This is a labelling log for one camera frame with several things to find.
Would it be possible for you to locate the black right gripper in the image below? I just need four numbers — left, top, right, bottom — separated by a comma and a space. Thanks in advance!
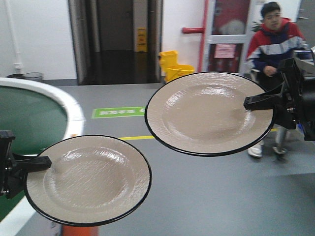
243, 49, 315, 141

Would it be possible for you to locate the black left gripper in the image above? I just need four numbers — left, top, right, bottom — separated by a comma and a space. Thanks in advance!
0, 130, 52, 199

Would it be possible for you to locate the beige plate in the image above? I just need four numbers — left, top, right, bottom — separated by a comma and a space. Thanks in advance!
145, 72, 274, 157
25, 135, 152, 227

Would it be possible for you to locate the green circular conveyor belt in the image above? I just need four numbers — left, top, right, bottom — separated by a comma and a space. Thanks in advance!
0, 85, 68, 223

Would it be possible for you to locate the man in red jacket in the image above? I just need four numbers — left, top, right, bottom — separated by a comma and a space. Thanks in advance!
247, 1, 307, 160

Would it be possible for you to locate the white outer rim guard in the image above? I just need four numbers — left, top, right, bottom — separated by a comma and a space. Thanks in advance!
0, 77, 86, 236

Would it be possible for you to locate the mesh waste bin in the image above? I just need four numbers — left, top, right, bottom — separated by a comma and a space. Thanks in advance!
23, 72, 44, 82

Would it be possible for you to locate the red pipe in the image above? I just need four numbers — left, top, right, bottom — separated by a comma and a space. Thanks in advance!
181, 0, 209, 72

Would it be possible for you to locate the yellow mop bucket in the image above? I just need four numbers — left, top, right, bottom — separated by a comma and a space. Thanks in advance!
158, 50, 195, 83

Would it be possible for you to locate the yellow wet floor sign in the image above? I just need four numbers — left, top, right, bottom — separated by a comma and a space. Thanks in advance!
136, 28, 148, 53

